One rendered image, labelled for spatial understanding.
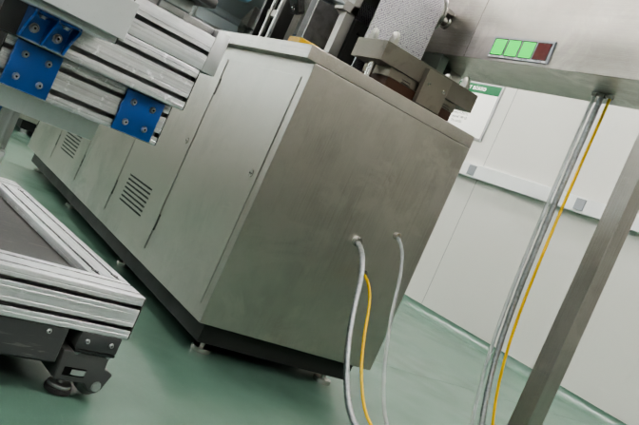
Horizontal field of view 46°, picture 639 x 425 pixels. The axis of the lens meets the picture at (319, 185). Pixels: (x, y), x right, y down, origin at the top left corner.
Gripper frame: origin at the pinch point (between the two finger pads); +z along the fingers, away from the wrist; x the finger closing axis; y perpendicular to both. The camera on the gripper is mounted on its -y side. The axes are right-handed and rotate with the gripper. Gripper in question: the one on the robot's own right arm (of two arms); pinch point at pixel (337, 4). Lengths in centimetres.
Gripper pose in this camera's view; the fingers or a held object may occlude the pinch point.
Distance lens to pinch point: 238.0
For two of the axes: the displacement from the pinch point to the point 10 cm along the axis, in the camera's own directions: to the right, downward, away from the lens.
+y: 4.1, -9.1, -0.1
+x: -5.0, -2.3, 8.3
